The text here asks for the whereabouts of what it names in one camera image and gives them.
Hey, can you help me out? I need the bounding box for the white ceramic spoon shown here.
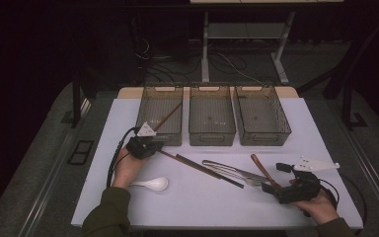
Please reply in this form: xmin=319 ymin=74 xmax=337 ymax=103
xmin=129 ymin=177 xmax=170 ymax=193

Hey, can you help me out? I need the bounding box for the hand-held gripper cable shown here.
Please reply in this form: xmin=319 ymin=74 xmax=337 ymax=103
xmin=106 ymin=125 xmax=142 ymax=190
xmin=319 ymin=178 xmax=341 ymax=209

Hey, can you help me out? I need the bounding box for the black cable beside table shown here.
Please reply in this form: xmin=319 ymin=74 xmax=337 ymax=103
xmin=340 ymin=174 xmax=369 ymax=236

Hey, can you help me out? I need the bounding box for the tangle of floor cables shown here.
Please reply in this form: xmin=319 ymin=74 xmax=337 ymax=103
xmin=134 ymin=38 xmax=277 ymax=87

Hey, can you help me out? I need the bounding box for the right hand-held gripper cable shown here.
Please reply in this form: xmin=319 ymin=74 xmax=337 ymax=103
xmin=319 ymin=178 xmax=341 ymax=209

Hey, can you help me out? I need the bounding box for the black metal stand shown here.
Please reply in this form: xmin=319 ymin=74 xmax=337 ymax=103
xmin=297 ymin=13 xmax=379 ymax=131
xmin=71 ymin=67 xmax=101 ymax=129

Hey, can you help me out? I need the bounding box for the left hand-held gripper cable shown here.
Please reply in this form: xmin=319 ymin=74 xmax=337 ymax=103
xmin=106 ymin=125 xmax=142 ymax=190

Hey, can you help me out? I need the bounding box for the wire basket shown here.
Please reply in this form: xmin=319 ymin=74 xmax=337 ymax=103
xmin=232 ymin=84 xmax=292 ymax=147
xmin=133 ymin=84 xmax=185 ymax=147
xmin=189 ymin=83 xmax=237 ymax=147

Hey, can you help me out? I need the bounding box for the metal fork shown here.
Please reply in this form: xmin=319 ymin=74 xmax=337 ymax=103
xmin=206 ymin=163 xmax=269 ymax=189

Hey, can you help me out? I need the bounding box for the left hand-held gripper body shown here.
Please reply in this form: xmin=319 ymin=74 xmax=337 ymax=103
xmin=125 ymin=121 xmax=165 ymax=161

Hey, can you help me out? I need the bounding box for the person's left hand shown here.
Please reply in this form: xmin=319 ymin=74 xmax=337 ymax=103
xmin=112 ymin=146 xmax=147 ymax=191

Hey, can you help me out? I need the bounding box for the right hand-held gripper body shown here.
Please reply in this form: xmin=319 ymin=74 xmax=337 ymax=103
xmin=274 ymin=156 xmax=341 ymax=205

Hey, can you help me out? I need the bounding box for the grey metal desk frame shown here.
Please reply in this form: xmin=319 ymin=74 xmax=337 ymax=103
xmin=200 ymin=11 xmax=296 ymax=85

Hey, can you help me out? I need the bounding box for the person's right hand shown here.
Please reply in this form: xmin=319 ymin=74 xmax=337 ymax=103
xmin=289 ymin=178 xmax=341 ymax=226

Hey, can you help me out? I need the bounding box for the brown wooden spoon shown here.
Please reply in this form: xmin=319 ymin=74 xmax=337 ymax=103
xmin=250 ymin=153 xmax=282 ymax=192

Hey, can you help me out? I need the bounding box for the black rectangular floor frame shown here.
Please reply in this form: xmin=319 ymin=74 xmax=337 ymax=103
xmin=66 ymin=139 xmax=95 ymax=166

